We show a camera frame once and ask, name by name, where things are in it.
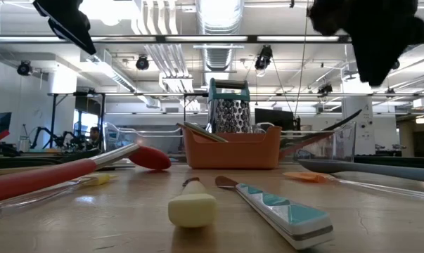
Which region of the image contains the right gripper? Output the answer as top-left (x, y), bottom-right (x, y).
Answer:
top-left (307, 0), bottom-right (424, 87)

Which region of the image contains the black solid spoon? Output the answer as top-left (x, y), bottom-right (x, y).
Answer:
top-left (280, 109), bottom-right (364, 149)

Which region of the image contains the grey spoon blue-grey handle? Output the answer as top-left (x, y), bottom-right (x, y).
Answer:
top-left (297, 157), bottom-right (424, 185)

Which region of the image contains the orange mini spatula clear handle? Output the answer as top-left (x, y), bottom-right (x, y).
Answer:
top-left (282, 170), bottom-right (424, 204)

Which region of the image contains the red silicone spoon metal neck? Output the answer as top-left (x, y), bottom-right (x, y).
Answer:
top-left (0, 143), bottom-right (172, 205)

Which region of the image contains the white teal patterned table knife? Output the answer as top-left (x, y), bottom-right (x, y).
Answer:
top-left (214, 175), bottom-right (335, 252)

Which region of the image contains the yellow-handled table knife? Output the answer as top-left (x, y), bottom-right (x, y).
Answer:
top-left (167, 176), bottom-right (219, 229)

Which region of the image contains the black ceiling spotlight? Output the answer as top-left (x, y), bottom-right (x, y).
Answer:
top-left (316, 83), bottom-right (334, 98)
top-left (15, 60), bottom-right (33, 77)
top-left (254, 44), bottom-right (274, 71)
top-left (135, 54), bottom-right (150, 71)

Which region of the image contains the white pillar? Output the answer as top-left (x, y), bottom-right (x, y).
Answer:
top-left (340, 96), bottom-right (375, 157)

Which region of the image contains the clear plastic container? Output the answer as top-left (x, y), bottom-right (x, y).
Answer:
top-left (252, 120), bottom-right (357, 163)
top-left (103, 121), bottom-right (185, 157)

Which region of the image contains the person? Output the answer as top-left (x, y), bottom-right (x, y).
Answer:
top-left (87, 126), bottom-right (103, 151)

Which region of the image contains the black monitor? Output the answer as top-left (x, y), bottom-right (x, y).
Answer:
top-left (254, 108), bottom-right (296, 131)

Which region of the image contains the black overhead light bar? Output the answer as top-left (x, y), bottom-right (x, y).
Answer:
top-left (0, 34), bottom-right (424, 44)

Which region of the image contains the orange plastic bin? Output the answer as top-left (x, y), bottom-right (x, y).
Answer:
top-left (181, 125), bottom-right (284, 171)

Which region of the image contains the thin black hanging cable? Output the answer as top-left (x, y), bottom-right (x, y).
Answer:
top-left (293, 0), bottom-right (310, 117)

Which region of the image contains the yellow mini spatula clear handle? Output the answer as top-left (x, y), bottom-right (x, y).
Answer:
top-left (0, 171), bottom-right (113, 214)

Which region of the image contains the metal box grater teal handle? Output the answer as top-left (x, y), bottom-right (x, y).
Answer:
top-left (206, 77), bottom-right (252, 134)

